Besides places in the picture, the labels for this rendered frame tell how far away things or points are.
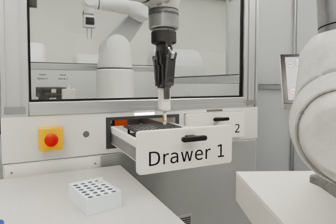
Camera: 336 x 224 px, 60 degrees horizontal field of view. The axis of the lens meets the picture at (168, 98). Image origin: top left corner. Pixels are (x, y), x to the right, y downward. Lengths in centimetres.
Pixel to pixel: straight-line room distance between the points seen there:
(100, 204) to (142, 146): 17
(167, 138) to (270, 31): 233
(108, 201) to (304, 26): 228
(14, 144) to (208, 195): 77
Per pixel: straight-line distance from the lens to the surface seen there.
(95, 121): 105
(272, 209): 56
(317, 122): 37
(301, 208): 59
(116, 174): 97
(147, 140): 75
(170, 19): 85
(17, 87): 102
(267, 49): 298
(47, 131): 99
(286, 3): 289
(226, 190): 136
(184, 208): 127
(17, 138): 104
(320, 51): 43
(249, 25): 137
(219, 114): 124
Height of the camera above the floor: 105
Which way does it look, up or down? 3 degrees down
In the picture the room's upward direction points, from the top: straight up
